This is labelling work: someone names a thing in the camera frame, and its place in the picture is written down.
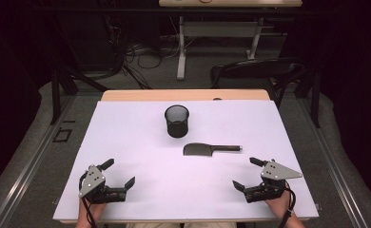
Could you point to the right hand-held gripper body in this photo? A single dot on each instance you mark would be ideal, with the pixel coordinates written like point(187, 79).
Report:
point(277, 172)

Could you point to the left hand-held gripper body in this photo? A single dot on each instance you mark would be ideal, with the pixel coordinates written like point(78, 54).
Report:
point(93, 182)

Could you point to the black knife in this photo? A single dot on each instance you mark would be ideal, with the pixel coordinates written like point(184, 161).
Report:
point(199, 149)

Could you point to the black mesh pen holder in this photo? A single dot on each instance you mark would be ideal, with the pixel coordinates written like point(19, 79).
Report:
point(177, 123)

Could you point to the person's left hand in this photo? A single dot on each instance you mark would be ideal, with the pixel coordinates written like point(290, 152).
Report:
point(93, 210)

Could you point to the person's right hand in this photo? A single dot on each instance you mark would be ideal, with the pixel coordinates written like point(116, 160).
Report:
point(282, 205)

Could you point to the white board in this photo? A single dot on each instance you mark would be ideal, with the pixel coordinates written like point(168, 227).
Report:
point(136, 152)

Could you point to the black metal stand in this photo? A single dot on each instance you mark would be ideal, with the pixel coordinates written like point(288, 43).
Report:
point(315, 98)
point(56, 95)

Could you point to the black chair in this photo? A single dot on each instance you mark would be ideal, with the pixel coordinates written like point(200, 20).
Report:
point(253, 68)

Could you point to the wooden table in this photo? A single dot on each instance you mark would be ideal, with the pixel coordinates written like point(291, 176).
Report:
point(174, 95)

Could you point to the white desk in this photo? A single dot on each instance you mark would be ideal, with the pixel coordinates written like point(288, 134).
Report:
point(218, 28)

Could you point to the metal floor rail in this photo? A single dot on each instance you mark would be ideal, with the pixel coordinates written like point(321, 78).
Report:
point(332, 171)
point(25, 171)

